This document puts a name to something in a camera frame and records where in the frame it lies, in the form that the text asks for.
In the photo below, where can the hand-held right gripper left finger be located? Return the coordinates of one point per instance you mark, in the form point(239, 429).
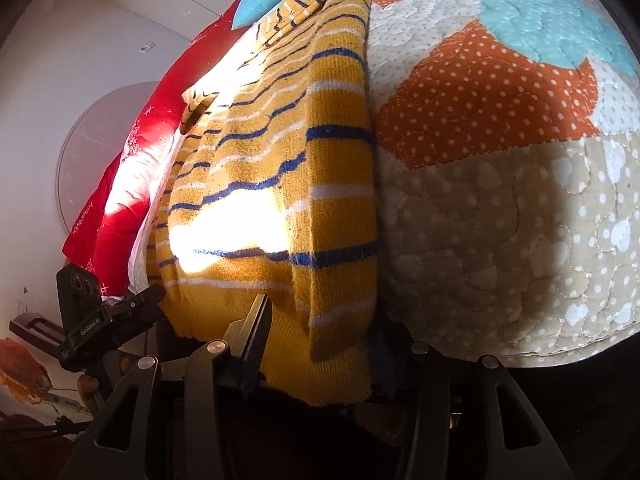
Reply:
point(249, 345)

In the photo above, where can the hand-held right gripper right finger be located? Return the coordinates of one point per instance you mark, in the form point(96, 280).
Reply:
point(425, 377)

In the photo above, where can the white wall switch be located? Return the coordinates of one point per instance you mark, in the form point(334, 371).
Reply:
point(145, 48)

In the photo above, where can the red floral pillow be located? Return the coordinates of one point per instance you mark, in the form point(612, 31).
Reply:
point(150, 125)

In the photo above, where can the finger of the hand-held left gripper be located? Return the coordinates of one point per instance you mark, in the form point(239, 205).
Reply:
point(142, 301)

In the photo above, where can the dark wooden object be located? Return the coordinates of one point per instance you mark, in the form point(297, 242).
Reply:
point(30, 327)

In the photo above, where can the orange cloth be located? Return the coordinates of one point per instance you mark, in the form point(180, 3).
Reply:
point(20, 367)

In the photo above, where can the white round headboard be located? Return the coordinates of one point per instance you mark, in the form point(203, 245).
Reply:
point(85, 160)

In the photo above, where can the patchwork dotted quilt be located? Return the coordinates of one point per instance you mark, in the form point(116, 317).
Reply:
point(500, 185)

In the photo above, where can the yellow striped knit sweater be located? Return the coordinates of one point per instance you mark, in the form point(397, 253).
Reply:
point(325, 200)

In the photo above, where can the white bed sheet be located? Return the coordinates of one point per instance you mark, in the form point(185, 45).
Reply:
point(139, 265)

